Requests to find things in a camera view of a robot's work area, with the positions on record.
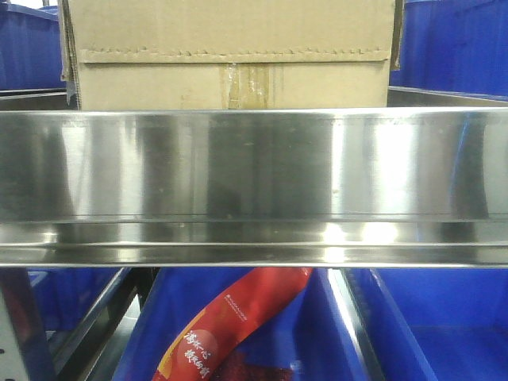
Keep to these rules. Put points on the blue bin lower middle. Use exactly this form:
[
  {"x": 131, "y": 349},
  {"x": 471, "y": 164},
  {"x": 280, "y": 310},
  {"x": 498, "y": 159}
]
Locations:
[{"x": 309, "y": 337}]

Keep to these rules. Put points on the blue bin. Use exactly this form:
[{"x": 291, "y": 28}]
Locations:
[
  {"x": 309, "y": 337},
  {"x": 458, "y": 46},
  {"x": 65, "y": 294},
  {"x": 30, "y": 48},
  {"x": 435, "y": 324}
]

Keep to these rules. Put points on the stainless steel shelf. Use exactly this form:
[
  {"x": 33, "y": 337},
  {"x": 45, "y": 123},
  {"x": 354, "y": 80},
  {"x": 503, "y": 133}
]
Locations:
[{"x": 419, "y": 183}]

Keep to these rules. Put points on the cardboard box on shelf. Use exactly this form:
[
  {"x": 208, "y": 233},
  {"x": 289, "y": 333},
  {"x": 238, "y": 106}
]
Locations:
[{"x": 229, "y": 55}]

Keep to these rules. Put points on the red snack bag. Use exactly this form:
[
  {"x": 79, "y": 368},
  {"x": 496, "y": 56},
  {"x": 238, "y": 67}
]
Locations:
[{"x": 232, "y": 316}]

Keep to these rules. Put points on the blue bin lower right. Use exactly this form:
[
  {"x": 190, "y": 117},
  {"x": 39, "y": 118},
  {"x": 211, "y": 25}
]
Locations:
[{"x": 435, "y": 324}]

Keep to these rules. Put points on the blue bin lower left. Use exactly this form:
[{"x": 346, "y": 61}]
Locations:
[{"x": 65, "y": 294}]

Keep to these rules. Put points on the blue bin upper right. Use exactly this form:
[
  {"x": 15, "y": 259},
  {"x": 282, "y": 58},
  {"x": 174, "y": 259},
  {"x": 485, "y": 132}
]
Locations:
[{"x": 458, "y": 46}]

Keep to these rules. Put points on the blue bin upper left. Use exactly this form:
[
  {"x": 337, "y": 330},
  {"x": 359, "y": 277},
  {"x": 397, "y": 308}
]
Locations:
[{"x": 30, "y": 48}]

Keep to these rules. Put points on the grey shelf upright post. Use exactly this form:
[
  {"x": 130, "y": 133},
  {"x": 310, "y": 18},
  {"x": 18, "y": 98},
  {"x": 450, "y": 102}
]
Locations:
[{"x": 25, "y": 353}]

